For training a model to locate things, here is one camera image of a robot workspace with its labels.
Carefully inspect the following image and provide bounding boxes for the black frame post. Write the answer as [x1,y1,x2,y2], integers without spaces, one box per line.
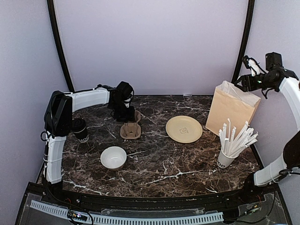
[46,0,75,92]
[231,0,255,83]

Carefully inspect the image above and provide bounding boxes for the right black frame post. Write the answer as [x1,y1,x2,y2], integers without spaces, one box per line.
[231,0,255,83]

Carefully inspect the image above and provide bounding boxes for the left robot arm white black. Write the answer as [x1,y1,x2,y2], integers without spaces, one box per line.
[41,82,135,185]

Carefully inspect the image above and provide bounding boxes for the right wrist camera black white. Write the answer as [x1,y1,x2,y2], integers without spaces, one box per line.
[242,55,261,76]

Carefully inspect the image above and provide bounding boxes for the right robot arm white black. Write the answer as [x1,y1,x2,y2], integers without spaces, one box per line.
[233,52,300,203]

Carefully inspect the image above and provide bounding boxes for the white wrapped straw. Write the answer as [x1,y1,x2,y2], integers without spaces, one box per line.
[228,127,236,156]
[219,127,231,156]
[232,128,258,158]
[229,121,248,157]
[223,118,231,156]

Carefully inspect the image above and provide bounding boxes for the beige round plate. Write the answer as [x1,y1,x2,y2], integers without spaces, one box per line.
[165,115,203,143]

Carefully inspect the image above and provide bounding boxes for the black paper coffee cup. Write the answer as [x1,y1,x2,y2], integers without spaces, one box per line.
[71,118,89,143]

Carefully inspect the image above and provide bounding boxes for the black plastic cup lid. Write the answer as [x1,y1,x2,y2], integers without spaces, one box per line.
[71,118,86,133]

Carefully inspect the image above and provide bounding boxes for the white slotted cable duct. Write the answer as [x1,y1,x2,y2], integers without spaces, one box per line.
[30,200,224,225]

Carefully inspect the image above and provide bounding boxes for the brown cardboard cup carrier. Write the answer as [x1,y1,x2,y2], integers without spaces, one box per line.
[120,110,142,140]

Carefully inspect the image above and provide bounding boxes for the left black frame post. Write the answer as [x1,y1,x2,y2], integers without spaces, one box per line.
[46,0,75,92]

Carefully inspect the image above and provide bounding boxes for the white ceramic bowl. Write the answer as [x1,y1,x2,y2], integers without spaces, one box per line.
[100,146,127,171]

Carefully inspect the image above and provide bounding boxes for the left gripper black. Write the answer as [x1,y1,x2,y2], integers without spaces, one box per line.
[111,100,135,122]

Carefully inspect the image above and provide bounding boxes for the small green circuit board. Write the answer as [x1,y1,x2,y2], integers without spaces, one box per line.
[67,210,87,221]

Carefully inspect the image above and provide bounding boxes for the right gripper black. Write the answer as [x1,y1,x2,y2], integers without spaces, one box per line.
[235,73,276,92]

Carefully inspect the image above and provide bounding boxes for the brown paper bag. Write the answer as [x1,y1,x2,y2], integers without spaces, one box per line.
[205,81,261,136]

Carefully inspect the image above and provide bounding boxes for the black front rail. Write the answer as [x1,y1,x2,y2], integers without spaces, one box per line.
[26,182,277,216]

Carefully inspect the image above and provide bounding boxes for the white paper cup holder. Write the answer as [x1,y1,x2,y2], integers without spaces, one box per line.
[217,150,236,169]

